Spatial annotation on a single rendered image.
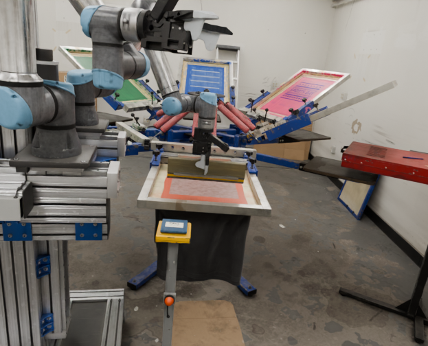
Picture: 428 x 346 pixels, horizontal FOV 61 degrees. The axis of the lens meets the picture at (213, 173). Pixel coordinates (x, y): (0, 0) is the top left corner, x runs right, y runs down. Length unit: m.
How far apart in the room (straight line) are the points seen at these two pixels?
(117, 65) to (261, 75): 5.38
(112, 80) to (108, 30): 0.11
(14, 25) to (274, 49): 5.44
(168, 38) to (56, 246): 1.06
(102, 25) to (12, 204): 0.57
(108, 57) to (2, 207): 0.53
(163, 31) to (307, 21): 5.61
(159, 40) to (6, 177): 0.67
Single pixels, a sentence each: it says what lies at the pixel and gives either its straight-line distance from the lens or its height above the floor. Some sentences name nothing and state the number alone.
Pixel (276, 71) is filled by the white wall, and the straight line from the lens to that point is 6.30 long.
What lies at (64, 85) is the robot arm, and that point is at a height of 1.48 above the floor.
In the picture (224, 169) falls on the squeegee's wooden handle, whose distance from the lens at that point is 1.65.
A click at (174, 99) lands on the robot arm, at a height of 1.42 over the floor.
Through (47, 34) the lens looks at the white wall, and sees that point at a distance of 6.62.
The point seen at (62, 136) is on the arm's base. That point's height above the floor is 1.32.
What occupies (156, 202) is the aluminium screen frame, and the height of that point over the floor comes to 0.98.
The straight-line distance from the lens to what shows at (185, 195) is 1.73.
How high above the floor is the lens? 1.61
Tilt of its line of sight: 18 degrees down
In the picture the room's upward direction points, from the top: 6 degrees clockwise
